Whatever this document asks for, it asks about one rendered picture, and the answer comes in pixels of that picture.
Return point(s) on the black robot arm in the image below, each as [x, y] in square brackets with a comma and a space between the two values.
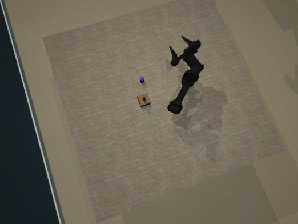
[188, 80]

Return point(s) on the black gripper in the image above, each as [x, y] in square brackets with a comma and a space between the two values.
[187, 56]

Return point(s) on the brown square block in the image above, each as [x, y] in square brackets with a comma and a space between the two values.
[142, 102]

